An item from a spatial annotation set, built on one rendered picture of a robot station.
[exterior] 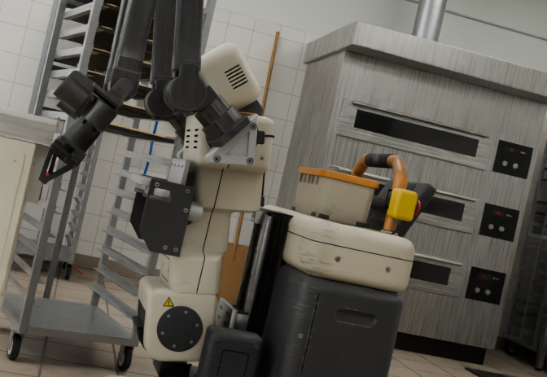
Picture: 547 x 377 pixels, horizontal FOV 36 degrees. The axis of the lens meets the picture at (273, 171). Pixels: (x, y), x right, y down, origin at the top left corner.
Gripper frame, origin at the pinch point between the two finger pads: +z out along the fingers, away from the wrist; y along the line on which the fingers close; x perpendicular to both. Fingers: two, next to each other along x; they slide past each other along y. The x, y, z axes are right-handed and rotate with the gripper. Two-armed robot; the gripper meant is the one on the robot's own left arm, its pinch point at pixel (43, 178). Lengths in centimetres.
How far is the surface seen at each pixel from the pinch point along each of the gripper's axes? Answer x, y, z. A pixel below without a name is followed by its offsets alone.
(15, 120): -13.0, -22.1, -5.2
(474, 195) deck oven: 226, -340, -160
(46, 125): -7.0, -22.1, -8.9
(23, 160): -5.8, -21.1, 0.5
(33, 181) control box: -1.0, -26.1, 3.0
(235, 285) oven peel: 157, -417, -12
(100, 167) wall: 30, -448, -16
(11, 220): 0.9, -21.4, 12.5
